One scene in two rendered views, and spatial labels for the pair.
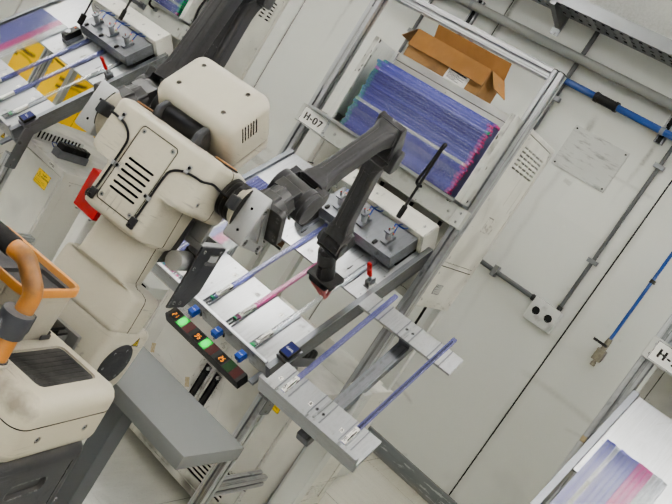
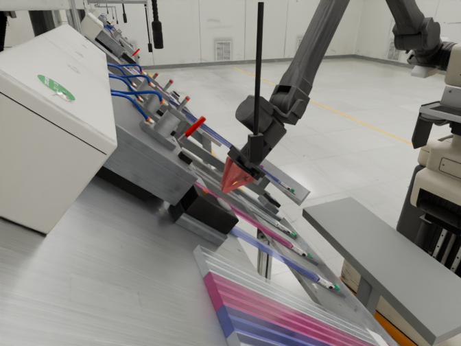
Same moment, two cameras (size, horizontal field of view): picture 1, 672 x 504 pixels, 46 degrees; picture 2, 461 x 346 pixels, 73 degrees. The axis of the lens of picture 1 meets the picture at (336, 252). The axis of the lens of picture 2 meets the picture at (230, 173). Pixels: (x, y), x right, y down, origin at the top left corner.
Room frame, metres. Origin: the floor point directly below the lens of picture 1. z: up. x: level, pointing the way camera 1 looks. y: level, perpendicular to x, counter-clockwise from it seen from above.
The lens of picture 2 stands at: (2.87, 0.39, 1.31)
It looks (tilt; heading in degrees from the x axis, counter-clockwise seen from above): 28 degrees down; 221
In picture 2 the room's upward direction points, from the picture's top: straight up
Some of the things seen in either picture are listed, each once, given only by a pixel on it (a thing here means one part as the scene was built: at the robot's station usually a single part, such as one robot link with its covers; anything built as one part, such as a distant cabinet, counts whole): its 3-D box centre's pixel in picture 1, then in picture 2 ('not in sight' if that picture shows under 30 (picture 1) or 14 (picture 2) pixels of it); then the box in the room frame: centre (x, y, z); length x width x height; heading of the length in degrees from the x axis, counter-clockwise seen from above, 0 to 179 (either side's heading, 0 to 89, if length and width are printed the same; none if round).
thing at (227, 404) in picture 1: (247, 401); not in sight; (2.88, -0.02, 0.31); 0.70 x 0.65 x 0.62; 61
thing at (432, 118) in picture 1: (420, 127); not in sight; (2.75, -0.01, 1.52); 0.51 x 0.13 x 0.27; 61
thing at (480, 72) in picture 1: (472, 68); not in sight; (3.06, -0.06, 1.82); 0.68 x 0.30 x 0.20; 61
